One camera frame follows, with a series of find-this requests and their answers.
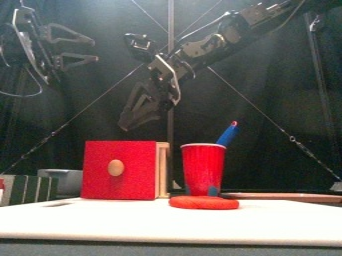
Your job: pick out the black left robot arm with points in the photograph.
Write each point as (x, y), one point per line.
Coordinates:
(5, 40)

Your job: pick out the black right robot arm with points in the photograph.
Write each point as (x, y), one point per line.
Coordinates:
(249, 20)

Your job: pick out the red drawer with wooden knob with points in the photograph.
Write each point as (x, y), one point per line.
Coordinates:
(120, 168)

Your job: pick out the light wooden drawer box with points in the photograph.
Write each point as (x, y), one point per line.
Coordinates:
(163, 170)

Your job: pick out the grey bowl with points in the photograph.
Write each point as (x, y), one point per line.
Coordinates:
(67, 181)

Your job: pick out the red flat dough disc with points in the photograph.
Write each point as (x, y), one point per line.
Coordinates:
(203, 202)

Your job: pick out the red plastic cup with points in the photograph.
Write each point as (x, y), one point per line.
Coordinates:
(203, 168)

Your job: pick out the green white striped box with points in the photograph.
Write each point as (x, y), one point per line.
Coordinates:
(31, 190)

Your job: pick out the white cutting board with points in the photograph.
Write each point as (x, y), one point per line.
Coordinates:
(168, 223)

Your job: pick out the brown wooden tray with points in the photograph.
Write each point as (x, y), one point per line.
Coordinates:
(285, 197)

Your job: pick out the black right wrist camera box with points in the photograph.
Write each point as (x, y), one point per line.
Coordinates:
(140, 45)

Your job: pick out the vertical metal frame pole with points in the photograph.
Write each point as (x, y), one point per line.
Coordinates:
(171, 26)

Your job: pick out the slanted metal frame post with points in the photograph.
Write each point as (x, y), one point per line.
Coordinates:
(321, 86)

